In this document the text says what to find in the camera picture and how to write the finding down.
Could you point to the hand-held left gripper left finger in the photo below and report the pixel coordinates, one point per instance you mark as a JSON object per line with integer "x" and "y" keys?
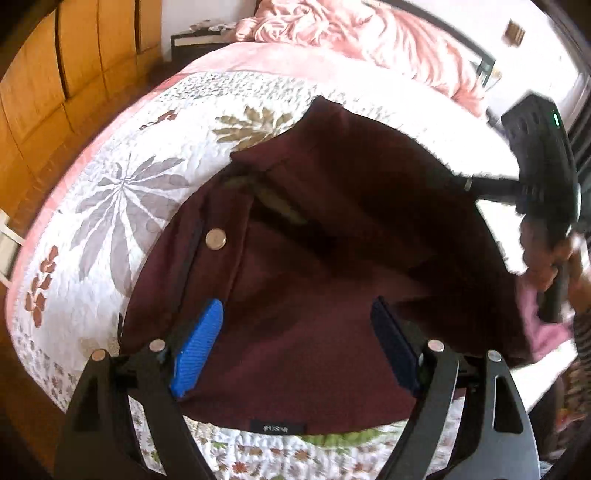
{"x": 198, "y": 348}

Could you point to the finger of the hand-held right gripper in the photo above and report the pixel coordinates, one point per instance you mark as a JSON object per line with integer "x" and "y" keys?
{"x": 491, "y": 186}

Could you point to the person's patterned clothing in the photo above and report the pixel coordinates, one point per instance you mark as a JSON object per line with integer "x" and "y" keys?
{"x": 581, "y": 350}

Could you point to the dark nightstand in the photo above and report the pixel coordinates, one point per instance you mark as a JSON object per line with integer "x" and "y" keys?
{"x": 198, "y": 41}

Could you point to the wooden wardrobe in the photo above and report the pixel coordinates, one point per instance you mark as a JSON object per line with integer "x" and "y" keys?
{"x": 60, "y": 69}

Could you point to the person's right hand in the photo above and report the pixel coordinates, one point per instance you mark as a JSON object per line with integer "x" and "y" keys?
{"x": 535, "y": 265}

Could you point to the brown wall fixture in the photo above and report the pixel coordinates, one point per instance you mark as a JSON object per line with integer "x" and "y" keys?
{"x": 515, "y": 30}

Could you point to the white floral quilt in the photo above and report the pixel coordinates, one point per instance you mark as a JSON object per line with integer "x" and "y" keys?
{"x": 138, "y": 184}

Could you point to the dark bed headboard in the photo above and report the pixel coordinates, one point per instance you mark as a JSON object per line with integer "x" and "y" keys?
{"x": 478, "y": 53}

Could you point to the pink cloth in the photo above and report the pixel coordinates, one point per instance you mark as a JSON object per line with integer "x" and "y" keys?
{"x": 547, "y": 332}

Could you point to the white rack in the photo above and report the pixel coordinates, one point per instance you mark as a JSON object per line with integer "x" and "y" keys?
{"x": 9, "y": 249}

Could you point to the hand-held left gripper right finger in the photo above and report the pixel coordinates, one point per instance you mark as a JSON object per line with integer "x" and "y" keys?
{"x": 398, "y": 355}

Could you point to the pink blanket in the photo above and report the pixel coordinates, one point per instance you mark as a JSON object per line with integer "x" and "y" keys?
{"x": 369, "y": 32}

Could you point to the maroon pants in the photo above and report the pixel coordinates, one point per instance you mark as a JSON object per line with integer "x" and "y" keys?
{"x": 314, "y": 286}

